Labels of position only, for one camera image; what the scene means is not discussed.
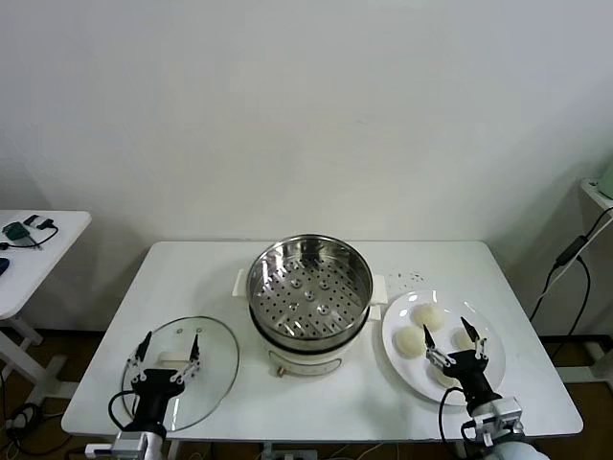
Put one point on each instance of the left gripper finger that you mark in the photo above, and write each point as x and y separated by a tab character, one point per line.
142	350
193	352

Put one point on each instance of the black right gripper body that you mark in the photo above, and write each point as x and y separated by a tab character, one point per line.
467	369

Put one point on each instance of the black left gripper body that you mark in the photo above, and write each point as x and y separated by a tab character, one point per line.
155	388

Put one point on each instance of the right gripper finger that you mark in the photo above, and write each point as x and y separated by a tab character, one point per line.
427	338
470	329

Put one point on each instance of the white steamed baozi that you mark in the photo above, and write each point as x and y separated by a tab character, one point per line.
460	341
428	315
408	342
443	380

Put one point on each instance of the round glass pot lid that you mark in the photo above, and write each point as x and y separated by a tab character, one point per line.
215	345

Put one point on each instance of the perforated steel steamer basket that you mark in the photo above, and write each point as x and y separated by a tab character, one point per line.
311	297

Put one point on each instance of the round white plate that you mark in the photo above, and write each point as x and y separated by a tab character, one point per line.
402	369

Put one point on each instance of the scattered dark crumbs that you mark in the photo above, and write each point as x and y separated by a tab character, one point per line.
415	276

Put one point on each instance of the white electric cooker base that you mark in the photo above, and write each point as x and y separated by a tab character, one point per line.
306	361

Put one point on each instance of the black power adapter brick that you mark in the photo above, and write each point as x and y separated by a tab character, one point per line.
570	251

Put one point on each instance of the white side table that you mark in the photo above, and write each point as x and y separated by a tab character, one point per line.
52	259

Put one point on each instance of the white power strip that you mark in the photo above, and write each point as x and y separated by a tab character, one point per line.
297	454

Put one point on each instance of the dark blue object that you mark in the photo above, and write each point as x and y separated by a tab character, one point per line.
3	266

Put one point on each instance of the black and white adapter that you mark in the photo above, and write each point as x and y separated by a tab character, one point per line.
32	220

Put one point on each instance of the small green device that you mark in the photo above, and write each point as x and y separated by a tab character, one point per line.
15	231

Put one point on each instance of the white equipment stand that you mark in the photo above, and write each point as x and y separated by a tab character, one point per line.
594	189

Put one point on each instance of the pale green appliance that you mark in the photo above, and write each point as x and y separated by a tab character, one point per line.
608	182

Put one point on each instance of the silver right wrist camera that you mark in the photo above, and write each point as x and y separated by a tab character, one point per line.
498	419

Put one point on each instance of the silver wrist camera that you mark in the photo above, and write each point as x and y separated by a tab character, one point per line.
129	443
498	419

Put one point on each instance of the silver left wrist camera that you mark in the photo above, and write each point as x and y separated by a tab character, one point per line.
129	443

